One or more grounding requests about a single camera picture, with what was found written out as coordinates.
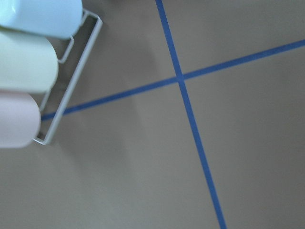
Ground pink plastic cup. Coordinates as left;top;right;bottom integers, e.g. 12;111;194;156
0;91;41;149

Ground light blue plastic cup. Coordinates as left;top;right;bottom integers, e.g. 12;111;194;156
0;0;83;39

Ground pale green plastic cup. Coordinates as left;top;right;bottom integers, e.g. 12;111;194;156
0;28;59;94

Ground white wire cup rack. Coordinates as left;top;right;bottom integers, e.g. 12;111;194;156
33;9;103;145

